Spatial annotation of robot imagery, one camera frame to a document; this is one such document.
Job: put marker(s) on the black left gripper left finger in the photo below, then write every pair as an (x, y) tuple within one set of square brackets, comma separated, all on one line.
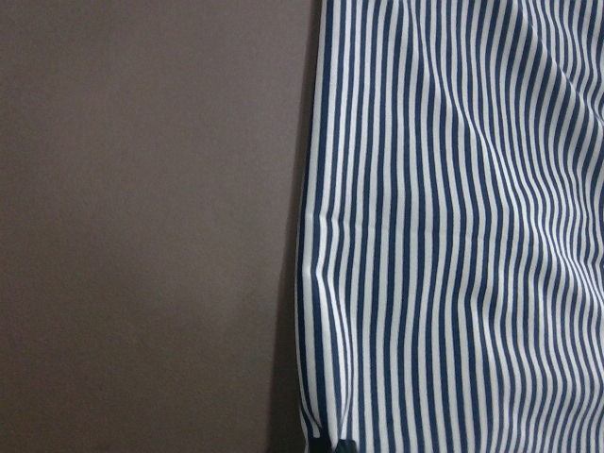
[(317, 445)]

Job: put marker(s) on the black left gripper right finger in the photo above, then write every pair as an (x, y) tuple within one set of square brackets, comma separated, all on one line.
[(345, 446)]

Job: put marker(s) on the navy white striped polo shirt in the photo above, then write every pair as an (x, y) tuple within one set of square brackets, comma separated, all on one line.
[(449, 272)]

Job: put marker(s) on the brown paper table cover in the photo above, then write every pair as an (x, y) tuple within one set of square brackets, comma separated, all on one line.
[(151, 160)]

